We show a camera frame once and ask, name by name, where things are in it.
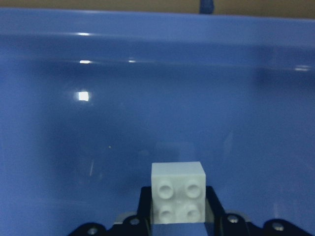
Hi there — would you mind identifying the blue plastic tray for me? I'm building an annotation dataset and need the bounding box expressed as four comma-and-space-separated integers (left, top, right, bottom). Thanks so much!
0, 8, 315, 236

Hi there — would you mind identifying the white block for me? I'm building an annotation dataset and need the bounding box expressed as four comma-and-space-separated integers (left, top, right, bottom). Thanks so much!
151, 162, 206, 224

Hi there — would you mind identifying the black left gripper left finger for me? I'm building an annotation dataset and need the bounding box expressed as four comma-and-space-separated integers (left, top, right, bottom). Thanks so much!
70, 186, 152, 236

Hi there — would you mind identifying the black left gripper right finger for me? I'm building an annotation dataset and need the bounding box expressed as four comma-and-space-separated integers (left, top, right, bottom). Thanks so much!
204, 186, 310, 236

